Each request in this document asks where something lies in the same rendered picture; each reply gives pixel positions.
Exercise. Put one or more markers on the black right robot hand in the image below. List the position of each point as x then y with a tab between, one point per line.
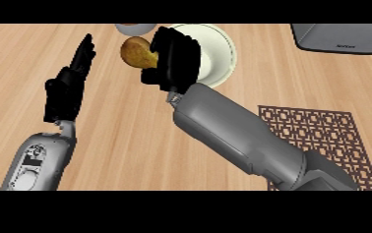
174	61

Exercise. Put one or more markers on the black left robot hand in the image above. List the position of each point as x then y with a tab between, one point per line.
65	91

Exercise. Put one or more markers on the brown pear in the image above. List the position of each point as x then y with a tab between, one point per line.
137	53

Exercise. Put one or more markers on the pale cream bowl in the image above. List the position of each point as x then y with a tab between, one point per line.
215	58

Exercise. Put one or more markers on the brown patterned placemat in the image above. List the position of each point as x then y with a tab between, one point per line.
319	135

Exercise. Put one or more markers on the grey appliance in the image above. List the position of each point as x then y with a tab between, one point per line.
333	37

